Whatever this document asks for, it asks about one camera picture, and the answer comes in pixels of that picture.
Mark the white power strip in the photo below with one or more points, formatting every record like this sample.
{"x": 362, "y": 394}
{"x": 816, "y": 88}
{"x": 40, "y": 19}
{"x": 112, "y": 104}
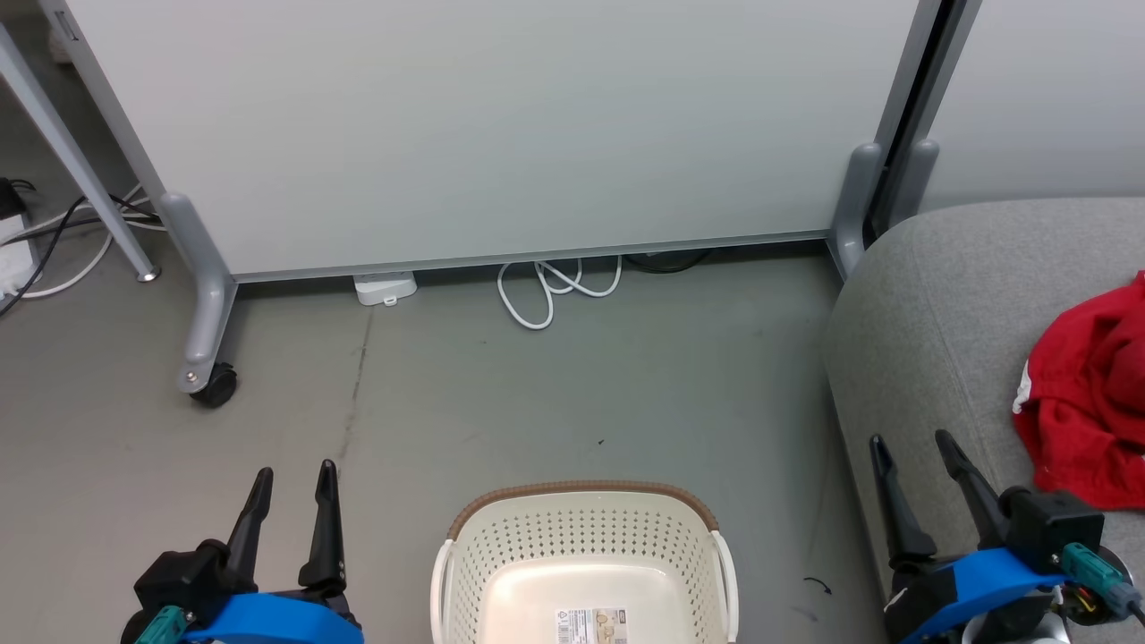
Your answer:
{"x": 13, "y": 264}

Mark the cream perforated laundry basket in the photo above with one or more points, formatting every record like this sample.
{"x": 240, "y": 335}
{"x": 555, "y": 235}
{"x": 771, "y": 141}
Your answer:
{"x": 581, "y": 555}

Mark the narrow white partition panel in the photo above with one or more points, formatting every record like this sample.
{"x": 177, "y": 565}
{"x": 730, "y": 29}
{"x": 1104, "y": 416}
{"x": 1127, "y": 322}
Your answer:
{"x": 1047, "y": 89}

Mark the grey metal table leg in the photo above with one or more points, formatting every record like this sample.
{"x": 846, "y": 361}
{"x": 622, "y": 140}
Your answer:
{"x": 80, "y": 152}

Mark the black caster wheel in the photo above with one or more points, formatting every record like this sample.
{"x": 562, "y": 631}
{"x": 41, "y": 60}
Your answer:
{"x": 216, "y": 386}

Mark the red garment with white trim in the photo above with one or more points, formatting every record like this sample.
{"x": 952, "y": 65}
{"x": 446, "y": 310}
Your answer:
{"x": 1091, "y": 402}

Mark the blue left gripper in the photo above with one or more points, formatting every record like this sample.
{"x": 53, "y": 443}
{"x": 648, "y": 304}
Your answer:
{"x": 268, "y": 619}

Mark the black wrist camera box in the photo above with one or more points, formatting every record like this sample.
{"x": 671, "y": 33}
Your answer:
{"x": 183, "y": 577}
{"x": 1051, "y": 528}

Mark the wide white partition panel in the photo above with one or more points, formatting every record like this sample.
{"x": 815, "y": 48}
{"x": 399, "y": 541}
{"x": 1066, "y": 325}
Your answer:
{"x": 501, "y": 125}

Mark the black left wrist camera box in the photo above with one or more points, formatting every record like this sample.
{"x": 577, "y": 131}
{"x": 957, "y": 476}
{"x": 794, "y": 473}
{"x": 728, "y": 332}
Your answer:
{"x": 183, "y": 577}

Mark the grey fabric sofa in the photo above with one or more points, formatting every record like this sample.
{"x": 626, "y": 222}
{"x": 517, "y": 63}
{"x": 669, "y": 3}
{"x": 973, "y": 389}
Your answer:
{"x": 939, "y": 340}

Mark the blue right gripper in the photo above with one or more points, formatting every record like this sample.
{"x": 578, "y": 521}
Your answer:
{"x": 979, "y": 586}

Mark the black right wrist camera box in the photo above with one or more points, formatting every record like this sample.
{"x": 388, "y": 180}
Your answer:
{"x": 1051, "y": 528}

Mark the grey partition foot with caster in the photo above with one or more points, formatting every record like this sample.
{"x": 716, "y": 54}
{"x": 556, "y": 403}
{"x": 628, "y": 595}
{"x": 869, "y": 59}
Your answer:
{"x": 210, "y": 295}

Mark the white power adapter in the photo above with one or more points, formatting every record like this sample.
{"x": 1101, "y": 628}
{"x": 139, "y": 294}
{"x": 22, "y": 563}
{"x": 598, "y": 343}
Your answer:
{"x": 385, "y": 288}

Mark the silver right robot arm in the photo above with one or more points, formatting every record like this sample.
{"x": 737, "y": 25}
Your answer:
{"x": 1060, "y": 633}

